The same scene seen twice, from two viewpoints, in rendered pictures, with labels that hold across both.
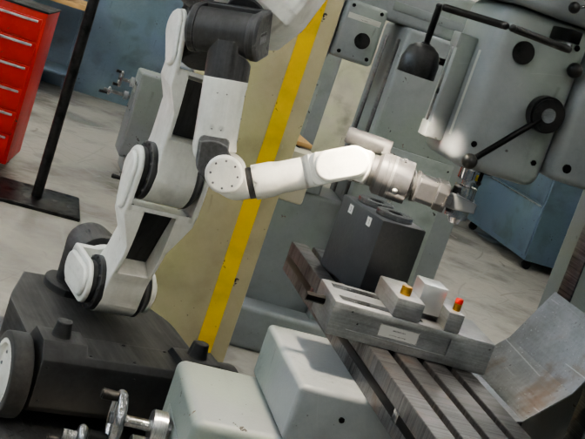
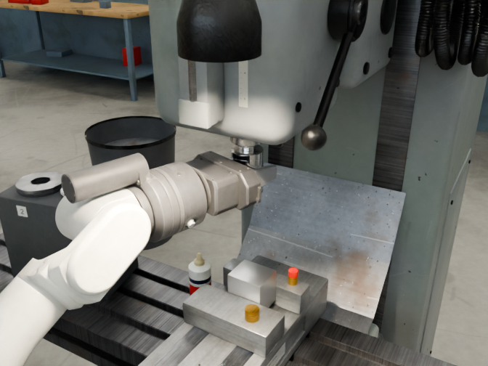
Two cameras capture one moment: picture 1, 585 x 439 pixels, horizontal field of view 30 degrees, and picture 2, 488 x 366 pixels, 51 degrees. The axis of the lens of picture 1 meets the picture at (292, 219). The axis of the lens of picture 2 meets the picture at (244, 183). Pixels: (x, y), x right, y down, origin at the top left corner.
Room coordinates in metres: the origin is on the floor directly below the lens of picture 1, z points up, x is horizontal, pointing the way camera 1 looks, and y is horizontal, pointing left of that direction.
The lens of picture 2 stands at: (1.71, 0.17, 1.54)
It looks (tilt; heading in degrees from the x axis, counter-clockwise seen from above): 25 degrees down; 315
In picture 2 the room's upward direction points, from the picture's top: straight up
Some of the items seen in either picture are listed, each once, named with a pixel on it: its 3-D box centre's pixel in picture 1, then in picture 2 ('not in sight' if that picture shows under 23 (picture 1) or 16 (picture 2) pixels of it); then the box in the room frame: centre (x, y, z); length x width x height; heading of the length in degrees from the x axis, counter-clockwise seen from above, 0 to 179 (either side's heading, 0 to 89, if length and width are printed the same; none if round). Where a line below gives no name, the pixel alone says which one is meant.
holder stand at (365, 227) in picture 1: (372, 245); (70, 230); (2.58, -0.20, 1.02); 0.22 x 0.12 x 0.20; 26
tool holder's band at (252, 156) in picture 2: (465, 187); (247, 151); (2.19, -0.31, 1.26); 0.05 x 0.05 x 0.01
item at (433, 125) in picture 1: (447, 85); (199, 30); (2.16, -0.20, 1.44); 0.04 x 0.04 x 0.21; 16
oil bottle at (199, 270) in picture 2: not in sight; (200, 278); (2.32, -0.32, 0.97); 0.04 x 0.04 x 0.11
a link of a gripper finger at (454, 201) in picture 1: (460, 204); (261, 178); (2.16, -0.31, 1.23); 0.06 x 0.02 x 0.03; 88
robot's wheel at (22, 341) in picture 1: (10, 374); not in sight; (2.37, 0.50, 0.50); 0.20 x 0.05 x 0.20; 29
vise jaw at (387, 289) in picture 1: (399, 298); (233, 318); (2.17, -0.26, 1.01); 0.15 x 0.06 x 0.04; 13
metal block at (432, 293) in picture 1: (427, 295); (251, 287); (2.19, -0.31, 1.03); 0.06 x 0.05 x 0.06; 13
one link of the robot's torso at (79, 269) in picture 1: (110, 279); not in sight; (2.74, 0.40, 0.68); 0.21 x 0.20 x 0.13; 29
